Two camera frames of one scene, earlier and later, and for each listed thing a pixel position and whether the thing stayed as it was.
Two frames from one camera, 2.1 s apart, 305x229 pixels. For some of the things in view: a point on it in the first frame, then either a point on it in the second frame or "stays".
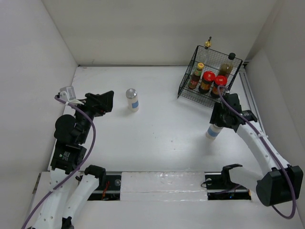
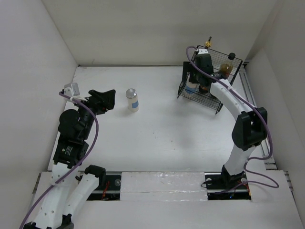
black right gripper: x=215 y=117 -> x=188 y=67
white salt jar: x=131 y=95 stays
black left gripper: x=100 y=103 stays
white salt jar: x=213 y=131 -> x=190 y=87
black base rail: x=109 y=188 stays
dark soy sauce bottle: x=226 y=68 stays
